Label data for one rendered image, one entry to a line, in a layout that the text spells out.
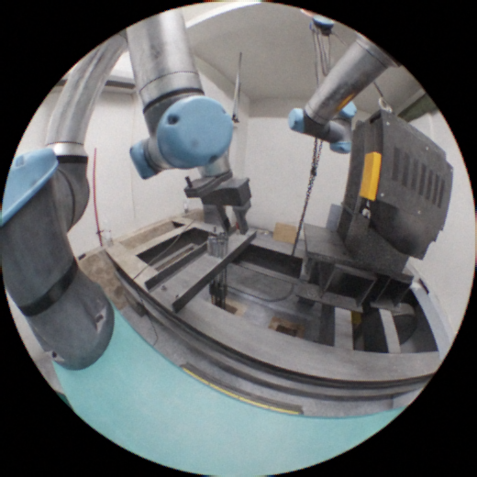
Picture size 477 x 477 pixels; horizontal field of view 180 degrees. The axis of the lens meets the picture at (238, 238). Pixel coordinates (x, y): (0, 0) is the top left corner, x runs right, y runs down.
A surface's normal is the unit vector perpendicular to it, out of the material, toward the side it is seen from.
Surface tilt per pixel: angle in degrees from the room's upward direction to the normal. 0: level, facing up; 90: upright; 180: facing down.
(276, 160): 90
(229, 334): 0
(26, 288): 90
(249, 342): 0
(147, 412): 0
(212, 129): 90
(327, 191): 90
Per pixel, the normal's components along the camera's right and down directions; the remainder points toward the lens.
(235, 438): 0.07, -0.90
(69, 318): 0.96, -0.14
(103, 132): 0.89, 0.25
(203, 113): 0.65, 0.37
